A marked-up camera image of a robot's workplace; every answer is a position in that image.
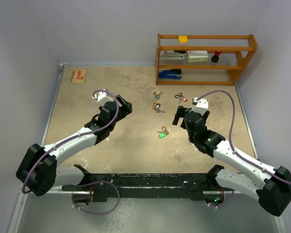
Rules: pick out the white stapler on shelf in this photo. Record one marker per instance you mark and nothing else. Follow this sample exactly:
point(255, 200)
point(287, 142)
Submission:
point(173, 54)

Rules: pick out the wooden shelf rack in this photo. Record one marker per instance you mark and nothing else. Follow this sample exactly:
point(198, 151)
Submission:
point(237, 52)

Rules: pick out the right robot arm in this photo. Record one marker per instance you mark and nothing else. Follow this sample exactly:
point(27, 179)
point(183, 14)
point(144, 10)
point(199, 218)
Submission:
point(270, 186)

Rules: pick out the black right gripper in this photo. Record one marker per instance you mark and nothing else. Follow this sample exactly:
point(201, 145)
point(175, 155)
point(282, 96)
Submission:
point(181, 111)

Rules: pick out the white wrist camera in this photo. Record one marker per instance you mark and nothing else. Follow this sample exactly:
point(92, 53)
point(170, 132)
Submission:
point(102, 97)
point(200, 106)

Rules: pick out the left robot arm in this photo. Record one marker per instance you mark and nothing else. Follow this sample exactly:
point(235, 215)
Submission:
point(38, 169)

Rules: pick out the white staples box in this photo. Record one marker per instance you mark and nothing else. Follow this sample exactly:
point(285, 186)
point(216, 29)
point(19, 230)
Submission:
point(197, 56)

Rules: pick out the green key tag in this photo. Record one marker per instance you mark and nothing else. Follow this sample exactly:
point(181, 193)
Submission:
point(162, 135)

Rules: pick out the yellow box on shelf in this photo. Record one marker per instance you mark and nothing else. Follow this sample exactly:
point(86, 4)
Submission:
point(182, 39)

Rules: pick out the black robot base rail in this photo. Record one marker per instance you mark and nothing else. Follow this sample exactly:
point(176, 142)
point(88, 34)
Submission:
point(190, 186)

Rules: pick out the blue stapler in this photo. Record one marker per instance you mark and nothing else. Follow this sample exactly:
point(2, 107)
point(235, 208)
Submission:
point(174, 74)

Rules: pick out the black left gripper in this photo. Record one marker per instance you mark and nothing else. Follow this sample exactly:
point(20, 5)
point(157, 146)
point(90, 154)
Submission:
point(124, 109)

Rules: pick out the red black stamp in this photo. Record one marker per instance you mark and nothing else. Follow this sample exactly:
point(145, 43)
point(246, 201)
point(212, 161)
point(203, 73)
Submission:
point(215, 57)

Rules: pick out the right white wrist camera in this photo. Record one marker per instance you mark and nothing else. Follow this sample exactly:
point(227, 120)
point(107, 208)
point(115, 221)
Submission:
point(200, 106)

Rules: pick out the orange spiral notebook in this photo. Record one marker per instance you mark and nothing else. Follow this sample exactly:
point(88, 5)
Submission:
point(78, 76)

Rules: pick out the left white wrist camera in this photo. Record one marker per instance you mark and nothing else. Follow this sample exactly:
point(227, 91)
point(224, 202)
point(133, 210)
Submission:
point(102, 97)

